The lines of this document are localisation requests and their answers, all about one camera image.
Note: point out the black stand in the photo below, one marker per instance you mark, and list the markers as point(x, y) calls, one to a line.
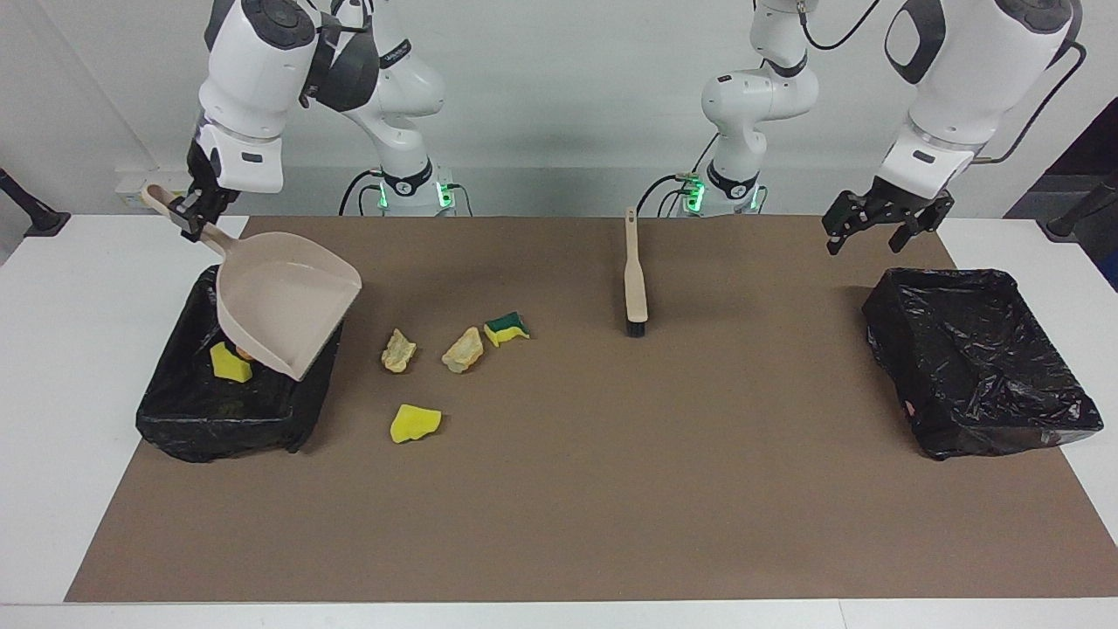
point(1079, 214)
point(35, 218)

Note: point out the plain yellow sponge piece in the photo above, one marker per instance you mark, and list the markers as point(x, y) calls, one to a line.
point(414, 424)

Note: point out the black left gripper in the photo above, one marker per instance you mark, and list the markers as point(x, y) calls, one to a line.
point(908, 205)

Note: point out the pale beige foam chunk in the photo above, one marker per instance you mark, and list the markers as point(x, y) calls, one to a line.
point(398, 351)
point(463, 351)

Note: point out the green and yellow sponge scrap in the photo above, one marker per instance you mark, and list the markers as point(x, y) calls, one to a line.
point(507, 328)

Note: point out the black bag lined bin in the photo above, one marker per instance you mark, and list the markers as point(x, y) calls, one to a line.
point(978, 367)
point(201, 419)

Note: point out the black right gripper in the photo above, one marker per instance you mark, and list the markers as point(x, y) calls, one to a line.
point(210, 185)

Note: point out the beige brush with black bristles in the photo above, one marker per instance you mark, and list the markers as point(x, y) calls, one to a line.
point(635, 279)

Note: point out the beige plastic dustpan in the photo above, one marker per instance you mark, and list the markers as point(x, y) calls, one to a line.
point(279, 297)

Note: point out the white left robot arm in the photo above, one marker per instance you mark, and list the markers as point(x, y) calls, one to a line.
point(969, 70)

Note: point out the yellow sponge with green edge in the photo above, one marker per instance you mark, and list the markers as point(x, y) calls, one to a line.
point(230, 365)

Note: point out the brown paper table mat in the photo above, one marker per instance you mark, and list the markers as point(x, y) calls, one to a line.
point(559, 507)

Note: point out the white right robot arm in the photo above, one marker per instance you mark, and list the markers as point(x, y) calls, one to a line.
point(253, 79)

